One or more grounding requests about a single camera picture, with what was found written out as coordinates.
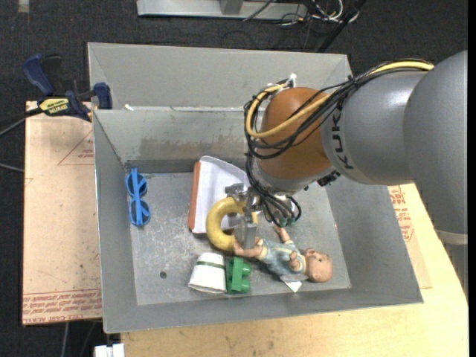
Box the baby doll in blue clothes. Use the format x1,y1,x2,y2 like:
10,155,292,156
232,224,334,284

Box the green toy brick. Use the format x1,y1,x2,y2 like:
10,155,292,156
225,257,253,295

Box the white notepad with orange spine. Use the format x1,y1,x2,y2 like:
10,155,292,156
187,155,251,236

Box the white cup with green stripe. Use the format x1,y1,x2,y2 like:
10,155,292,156
187,251,228,294

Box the small white card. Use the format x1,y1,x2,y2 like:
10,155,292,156
280,273,304,294

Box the grey metal bin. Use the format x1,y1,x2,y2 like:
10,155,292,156
87,42,424,335

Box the blue sunglasses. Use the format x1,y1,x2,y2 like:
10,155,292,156
124,167,152,227

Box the brown cardboard board red print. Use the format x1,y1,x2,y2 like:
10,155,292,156
22,100,433,327

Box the yellow ring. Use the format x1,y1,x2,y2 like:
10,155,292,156
205,196,260,252

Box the black cylinder on white bracket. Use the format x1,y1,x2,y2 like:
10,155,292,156
315,169,342,189

